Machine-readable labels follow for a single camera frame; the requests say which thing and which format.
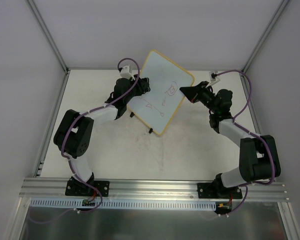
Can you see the left aluminium frame post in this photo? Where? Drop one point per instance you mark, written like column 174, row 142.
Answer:
column 47, row 34

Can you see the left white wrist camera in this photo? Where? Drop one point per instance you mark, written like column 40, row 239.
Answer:
column 126, row 72

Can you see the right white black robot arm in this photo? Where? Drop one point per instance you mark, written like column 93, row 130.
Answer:
column 258, row 156

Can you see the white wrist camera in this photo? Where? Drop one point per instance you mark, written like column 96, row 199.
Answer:
column 126, row 72
column 213, row 78

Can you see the right aluminium frame post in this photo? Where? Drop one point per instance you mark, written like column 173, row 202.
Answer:
column 266, row 33

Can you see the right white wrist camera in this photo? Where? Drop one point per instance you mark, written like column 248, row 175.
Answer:
column 213, row 78

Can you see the aluminium frame post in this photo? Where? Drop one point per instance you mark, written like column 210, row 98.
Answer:
column 47, row 34
column 266, row 33

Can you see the yellow framed whiteboard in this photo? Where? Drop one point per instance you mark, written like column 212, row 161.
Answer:
column 157, row 107

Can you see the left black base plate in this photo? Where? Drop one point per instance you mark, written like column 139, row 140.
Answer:
column 100, row 188

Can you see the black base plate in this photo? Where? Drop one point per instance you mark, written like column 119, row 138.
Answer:
column 207, row 191
column 100, row 188

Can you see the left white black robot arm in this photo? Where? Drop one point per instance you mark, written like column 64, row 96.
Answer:
column 74, row 132

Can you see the aluminium extrusion rail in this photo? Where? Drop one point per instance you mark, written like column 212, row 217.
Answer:
column 171, row 190

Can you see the white slotted cable duct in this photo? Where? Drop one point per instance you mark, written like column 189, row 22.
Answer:
column 125, row 204

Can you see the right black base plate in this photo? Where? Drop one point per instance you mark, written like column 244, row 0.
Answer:
column 207, row 191

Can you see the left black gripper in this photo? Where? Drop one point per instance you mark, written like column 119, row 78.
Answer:
column 142, row 85

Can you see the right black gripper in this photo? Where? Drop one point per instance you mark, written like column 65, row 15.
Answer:
column 200, row 92

